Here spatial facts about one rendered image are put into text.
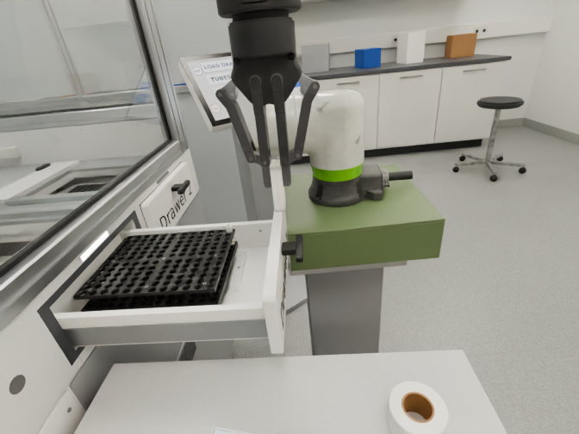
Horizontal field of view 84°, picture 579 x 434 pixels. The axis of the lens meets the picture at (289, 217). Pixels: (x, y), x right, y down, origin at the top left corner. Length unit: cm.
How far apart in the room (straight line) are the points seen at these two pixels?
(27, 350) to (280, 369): 34
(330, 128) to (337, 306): 48
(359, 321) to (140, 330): 62
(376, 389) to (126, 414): 37
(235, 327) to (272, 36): 37
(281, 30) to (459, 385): 52
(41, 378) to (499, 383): 144
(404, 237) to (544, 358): 113
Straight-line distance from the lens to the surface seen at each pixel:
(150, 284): 56
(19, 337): 55
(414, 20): 437
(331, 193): 76
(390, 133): 369
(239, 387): 56
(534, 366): 171
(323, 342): 102
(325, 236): 69
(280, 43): 39
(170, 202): 88
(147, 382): 62
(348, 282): 87
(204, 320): 50
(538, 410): 158
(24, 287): 55
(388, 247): 73
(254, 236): 68
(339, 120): 71
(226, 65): 147
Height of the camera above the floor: 121
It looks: 29 degrees down
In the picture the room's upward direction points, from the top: 6 degrees counter-clockwise
